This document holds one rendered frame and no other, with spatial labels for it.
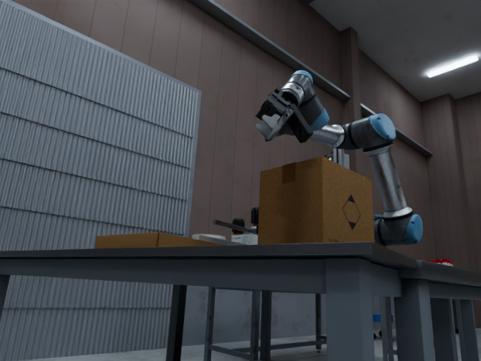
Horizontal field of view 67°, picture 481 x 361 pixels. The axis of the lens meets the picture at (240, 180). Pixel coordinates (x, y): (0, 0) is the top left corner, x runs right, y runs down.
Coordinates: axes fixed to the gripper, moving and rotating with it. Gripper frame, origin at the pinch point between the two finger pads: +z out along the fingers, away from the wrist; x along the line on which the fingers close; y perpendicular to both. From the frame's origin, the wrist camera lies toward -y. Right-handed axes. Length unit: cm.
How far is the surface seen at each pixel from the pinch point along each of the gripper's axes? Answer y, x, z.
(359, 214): -37.0, -10.2, -9.7
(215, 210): -19, -356, -236
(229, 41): 126, -264, -466
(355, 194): -32.3, -7.6, -13.1
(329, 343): -25, 11, 46
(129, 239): 14.0, -28.8, 32.5
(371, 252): -20.5, 23.8, 36.7
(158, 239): 7.7, -19.7, 32.5
